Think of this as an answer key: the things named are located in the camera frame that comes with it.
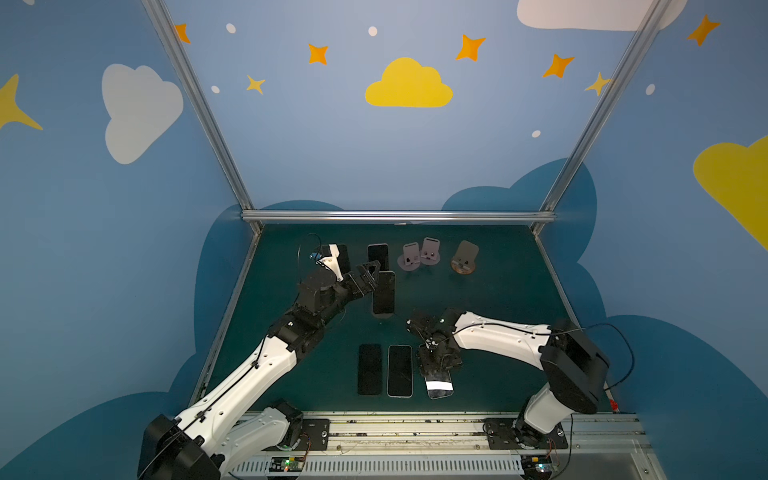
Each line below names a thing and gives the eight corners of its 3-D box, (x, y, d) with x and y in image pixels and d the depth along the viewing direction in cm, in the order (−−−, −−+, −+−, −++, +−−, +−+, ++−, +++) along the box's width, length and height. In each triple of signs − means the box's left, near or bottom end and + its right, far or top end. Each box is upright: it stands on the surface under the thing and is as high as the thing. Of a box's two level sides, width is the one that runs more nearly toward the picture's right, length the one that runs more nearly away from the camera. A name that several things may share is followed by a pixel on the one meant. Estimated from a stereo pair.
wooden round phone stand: (452, 274, 109) (458, 254, 100) (450, 260, 113) (456, 240, 104) (472, 274, 109) (480, 254, 100) (469, 260, 113) (477, 240, 104)
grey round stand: (420, 265, 112) (423, 248, 105) (419, 254, 116) (422, 237, 108) (436, 265, 112) (440, 248, 105) (435, 254, 116) (438, 237, 108)
